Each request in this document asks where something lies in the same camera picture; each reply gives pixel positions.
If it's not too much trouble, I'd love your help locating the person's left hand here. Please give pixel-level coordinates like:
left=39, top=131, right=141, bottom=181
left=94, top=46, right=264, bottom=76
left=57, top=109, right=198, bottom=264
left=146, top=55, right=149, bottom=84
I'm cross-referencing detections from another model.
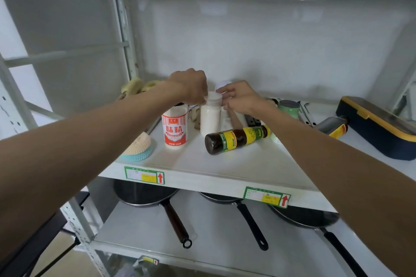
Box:
left=167, top=68, right=208, bottom=106

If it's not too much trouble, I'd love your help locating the person's right hand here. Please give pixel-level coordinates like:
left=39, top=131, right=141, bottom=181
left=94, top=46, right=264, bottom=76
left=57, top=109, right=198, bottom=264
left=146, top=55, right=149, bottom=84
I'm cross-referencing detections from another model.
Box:
left=216, top=80, right=270, bottom=116

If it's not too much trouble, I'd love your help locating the white plastic seasoning jar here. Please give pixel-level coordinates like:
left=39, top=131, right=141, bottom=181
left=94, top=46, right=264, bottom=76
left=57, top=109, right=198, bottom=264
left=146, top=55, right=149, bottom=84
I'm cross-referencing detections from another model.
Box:
left=200, top=91, right=223, bottom=137

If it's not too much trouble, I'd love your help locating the person's left forearm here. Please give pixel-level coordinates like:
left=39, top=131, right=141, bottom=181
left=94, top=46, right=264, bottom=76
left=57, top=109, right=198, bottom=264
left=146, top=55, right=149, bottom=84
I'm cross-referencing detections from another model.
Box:
left=0, top=79, right=189, bottom=264

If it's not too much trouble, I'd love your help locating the person's right forearm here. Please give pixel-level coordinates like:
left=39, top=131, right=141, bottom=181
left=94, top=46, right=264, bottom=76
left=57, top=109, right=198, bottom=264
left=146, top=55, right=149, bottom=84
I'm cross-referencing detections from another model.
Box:
left=249, top=100, right=416, bottom=277

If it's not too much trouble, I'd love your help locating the white metal shelf rack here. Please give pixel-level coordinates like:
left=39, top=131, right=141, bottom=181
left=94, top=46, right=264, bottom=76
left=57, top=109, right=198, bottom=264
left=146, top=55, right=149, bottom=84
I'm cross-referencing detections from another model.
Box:
left=0, top=0, right=416, bottom=277

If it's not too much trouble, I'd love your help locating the dark sauce bottle yellow label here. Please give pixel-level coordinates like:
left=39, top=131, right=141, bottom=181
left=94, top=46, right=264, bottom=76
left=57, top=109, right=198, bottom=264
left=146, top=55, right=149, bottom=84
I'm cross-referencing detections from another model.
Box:
left=204, top=125, right=271, bottom=155

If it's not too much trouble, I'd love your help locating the red and white seasoning bottle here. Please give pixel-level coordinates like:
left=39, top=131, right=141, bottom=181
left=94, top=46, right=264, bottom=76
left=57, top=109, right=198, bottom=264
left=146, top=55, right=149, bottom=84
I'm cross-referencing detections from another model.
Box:
left=161, top=103, right=189, bottom=148

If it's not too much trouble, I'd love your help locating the green mug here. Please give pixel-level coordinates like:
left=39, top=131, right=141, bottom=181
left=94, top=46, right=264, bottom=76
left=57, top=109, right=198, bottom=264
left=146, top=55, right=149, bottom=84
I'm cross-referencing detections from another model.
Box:
left=277, top=100, right=301, bottom=119

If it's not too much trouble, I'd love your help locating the yellow loofah sponge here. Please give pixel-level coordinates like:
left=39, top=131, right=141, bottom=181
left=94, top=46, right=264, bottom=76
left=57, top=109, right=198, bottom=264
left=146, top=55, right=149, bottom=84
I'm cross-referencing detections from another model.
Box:
left=117, top=77, right=163, bottom=100

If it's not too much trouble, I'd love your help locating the silver metal tool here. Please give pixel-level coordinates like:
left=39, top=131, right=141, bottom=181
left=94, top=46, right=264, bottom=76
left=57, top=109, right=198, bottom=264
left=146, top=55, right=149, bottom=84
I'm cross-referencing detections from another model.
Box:
left=297, top=101, right=317, bottom=127

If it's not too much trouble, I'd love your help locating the beige and blue scrubber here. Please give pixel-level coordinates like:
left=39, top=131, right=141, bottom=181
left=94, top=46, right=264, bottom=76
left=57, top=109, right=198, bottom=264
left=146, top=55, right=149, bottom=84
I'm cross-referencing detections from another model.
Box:
left=120, top=132, right=155, bottom=163

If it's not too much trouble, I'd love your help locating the green shelf price label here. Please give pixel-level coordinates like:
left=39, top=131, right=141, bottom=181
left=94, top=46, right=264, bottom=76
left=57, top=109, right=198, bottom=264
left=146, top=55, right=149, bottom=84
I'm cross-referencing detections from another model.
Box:
left=124, top=166, right=165, bottom=185
left=243, top=186, right=291, bottom=209

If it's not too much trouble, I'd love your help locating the silver bottle yellow label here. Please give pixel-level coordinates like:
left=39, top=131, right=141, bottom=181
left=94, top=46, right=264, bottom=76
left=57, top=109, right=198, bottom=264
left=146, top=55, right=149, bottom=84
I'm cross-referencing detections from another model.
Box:
left=314, top=116, right=348, bottom=139

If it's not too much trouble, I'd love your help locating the navy and yellow lunch box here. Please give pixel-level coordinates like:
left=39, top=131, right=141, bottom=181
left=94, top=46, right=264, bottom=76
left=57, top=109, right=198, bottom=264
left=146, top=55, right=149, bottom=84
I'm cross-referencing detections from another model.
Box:
left=335, top=96, right=416, bottom=161

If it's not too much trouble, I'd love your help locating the wooden handled utensil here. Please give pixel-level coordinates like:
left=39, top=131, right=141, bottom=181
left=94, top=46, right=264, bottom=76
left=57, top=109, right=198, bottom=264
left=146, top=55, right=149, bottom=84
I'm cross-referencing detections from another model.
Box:
left=227, top=110, right=244, bottom=130

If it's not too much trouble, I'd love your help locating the frying pan black handle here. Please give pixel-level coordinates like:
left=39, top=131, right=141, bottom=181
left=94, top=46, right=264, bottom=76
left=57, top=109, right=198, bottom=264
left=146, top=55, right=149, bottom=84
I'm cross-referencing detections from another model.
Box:
left=268, top=204, right=369, bottom=277
left=199, top=192, right=269, bottom=251

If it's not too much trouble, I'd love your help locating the frying pan brown handle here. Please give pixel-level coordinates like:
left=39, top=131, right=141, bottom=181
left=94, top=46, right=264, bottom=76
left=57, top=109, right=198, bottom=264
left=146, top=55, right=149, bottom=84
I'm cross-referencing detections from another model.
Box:
left=113, top=179, right=193, bottom=249

